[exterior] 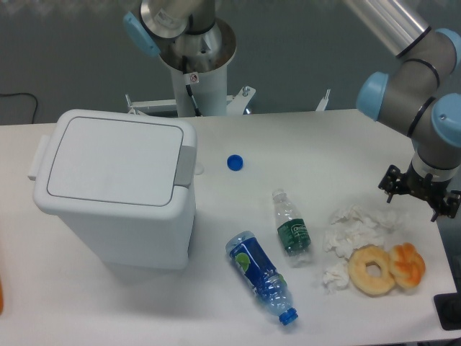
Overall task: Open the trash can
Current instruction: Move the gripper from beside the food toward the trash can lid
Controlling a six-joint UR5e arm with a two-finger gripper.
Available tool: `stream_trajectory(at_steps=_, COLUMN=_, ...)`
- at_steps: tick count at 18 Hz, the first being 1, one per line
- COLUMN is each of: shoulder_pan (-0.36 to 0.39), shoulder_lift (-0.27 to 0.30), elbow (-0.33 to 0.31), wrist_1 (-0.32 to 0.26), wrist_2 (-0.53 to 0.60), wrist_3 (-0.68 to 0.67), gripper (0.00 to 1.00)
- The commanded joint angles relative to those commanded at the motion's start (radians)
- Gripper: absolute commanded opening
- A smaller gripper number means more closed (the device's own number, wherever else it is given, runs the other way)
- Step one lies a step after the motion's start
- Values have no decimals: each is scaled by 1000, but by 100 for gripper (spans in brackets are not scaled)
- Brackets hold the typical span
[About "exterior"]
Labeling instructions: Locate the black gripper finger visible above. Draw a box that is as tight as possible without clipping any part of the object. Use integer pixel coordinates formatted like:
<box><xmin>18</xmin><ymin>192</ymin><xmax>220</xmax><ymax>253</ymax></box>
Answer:
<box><xmin>428</xmin><ymin>190</ymin><xmax>460</xmax><ymax>221</ymax></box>
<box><xmin>378</xmin><ymin>165</ymin><xmax>406</xmax><ymax>203</ymax></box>

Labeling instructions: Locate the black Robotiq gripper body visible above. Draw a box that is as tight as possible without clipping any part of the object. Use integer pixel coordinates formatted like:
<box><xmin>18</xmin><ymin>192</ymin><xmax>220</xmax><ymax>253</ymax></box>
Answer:
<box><xmin>403</xmin><ymin>162</ymin><xmax>448</xmax><ymax>202</ymax></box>

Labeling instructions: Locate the white plastic trash can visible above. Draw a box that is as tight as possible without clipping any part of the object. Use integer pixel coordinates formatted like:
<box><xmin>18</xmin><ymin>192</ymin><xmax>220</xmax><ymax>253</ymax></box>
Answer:
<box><xmin>30</xmin><ymin>110</ymin><xmax>197</xmax><ymax>270</ymax></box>

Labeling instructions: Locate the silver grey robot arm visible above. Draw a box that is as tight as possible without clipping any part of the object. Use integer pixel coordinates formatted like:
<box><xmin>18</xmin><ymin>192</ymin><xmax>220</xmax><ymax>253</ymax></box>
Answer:
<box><xmin>123</xmin><ymin>1</ymin><xmax>460</xmax><ymax>218</ymax></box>

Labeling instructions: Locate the large crumpled white tissue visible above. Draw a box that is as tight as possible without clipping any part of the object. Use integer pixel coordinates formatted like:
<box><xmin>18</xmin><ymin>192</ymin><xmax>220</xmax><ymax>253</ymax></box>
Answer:
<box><xmin>323</xmin><ymin>204</ymin><xmax>408</xmax><ymax>260</ymax></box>

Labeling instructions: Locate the orange glazed twisted bun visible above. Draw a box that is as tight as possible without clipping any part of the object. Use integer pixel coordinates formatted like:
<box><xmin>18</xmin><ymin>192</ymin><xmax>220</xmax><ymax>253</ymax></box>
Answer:
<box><xmin>389</xmin><ymin>242</ymin><xmax>426</xmax><ymax>289</ymax></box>

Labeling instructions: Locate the black device at edge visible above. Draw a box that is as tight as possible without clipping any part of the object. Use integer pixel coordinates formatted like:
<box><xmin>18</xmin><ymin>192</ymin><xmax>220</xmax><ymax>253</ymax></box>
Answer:
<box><xmin>434</xmin><ymin>293</ymin><xmax>460</xmax><ymax>331</ymax></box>

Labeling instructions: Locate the small crumpled white tissue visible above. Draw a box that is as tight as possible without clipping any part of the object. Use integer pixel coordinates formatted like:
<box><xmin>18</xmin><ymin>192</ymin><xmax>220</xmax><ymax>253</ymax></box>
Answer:
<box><xmin>322</xmin><ymin>262</ymin><xmax>349</xmax><ymax>294</ymax></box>

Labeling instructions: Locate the green label plastic bottle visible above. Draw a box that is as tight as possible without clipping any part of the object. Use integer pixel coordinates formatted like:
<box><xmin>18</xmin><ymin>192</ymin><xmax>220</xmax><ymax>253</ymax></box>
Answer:
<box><xmin>272</xmin><ymin>189</ymin><xmax>311</xmax><ymax>267</ymax></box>

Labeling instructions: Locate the blue bottle cap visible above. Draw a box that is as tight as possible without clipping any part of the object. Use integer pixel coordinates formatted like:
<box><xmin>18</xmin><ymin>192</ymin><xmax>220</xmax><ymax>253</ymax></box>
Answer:
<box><xmin>226</xmin><ymin>154</ymin><xmax>244</xmax><ymax>172</ymax></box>

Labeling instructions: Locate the blue label plastic bottle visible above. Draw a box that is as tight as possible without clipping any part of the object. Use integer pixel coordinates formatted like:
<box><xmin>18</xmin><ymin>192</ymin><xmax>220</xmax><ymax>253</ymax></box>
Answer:
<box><xmin>225</xmin><ymin>231</ymin><xmax>298</xmax><ymax>326</ymax></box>

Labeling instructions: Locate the plain ring donut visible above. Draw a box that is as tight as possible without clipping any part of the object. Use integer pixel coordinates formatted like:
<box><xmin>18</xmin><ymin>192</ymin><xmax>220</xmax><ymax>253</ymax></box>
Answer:
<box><xmin>348</xmin><ymin>246</ymin><xmax>395</xmax><ymax>296</ymax></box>

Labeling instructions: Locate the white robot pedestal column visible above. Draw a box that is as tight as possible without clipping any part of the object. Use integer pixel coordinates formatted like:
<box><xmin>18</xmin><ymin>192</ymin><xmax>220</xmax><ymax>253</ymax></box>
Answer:
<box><xmin>169</xmin><ymin>66</ymin><xmax>228</xmax><ymax>117</ymax></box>

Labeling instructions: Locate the black cable on pedestal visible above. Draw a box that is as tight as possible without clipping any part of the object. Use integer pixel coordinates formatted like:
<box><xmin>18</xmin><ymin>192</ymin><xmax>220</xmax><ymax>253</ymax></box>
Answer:
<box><xmin>182</xmin><ymin>56</ymin><xmax>202</xmax><ymax>117</ymax></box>

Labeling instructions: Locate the black cable on floor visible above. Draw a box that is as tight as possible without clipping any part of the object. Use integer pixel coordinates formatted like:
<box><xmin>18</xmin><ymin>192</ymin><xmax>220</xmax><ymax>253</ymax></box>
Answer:
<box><xmin>0</xmin><ymin>92</ymin><xmax>38</xmax><ymax>125</ymax></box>

